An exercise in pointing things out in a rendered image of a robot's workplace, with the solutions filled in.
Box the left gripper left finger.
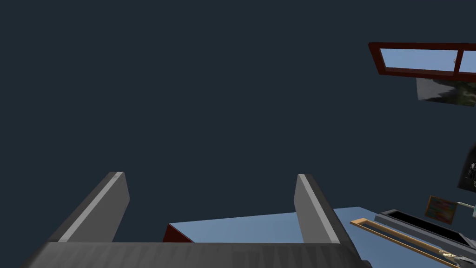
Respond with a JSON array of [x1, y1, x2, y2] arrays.
[[48, 171, 131, 243]]

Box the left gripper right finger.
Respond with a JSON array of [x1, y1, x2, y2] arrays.
[[293, 173, 341, 244]]

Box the colourful wooden framed picture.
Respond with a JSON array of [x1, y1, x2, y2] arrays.
[[424, 195, 458, 226]]

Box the light wooden frame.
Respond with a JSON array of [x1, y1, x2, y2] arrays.
[[349, 218, 467, 268]]

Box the black wall picture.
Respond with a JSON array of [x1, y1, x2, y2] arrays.
[[457, 143, 476, 194]]

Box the grey wall picture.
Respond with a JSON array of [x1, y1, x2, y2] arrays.
[[416, 77, 476, 107]]

